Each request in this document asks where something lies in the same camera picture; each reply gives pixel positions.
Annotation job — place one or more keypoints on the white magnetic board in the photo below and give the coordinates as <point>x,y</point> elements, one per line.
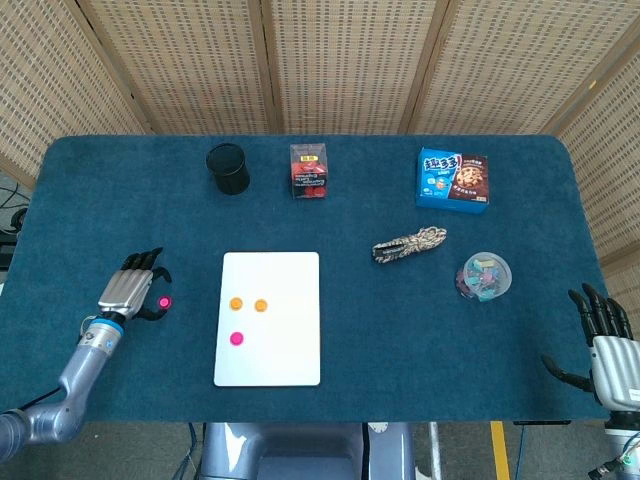
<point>280,350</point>

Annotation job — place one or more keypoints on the woven folding screen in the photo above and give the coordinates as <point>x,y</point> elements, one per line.
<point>350,60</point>

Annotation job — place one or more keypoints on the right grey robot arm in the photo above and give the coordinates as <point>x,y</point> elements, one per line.
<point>622,442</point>

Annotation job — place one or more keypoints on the blue felt table mat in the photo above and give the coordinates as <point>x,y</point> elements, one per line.
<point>380,350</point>

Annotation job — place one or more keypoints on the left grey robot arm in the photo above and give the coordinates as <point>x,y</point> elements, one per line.
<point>80,370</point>

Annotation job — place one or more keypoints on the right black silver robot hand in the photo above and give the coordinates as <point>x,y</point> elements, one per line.
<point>617,370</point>

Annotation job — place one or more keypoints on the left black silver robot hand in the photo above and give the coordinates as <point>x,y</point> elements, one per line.
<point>122,292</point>

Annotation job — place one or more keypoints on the orange round magnet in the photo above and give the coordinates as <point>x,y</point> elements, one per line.
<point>235,303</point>
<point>261,305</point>

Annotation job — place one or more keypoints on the pink round magnet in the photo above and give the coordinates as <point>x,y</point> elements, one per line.
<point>236,339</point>
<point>164,302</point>

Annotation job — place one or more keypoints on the black mesh pen holder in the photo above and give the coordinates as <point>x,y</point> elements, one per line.
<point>229,172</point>

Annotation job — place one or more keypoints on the clear box of red capsules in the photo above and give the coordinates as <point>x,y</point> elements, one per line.
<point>309,172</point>

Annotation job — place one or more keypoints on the blue cookie box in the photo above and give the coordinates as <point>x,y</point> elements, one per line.
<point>452,182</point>

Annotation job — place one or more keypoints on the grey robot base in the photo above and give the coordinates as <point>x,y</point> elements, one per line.
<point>280,452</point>

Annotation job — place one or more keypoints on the clear jar of binder clips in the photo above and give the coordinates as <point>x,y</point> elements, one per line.
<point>483,277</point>

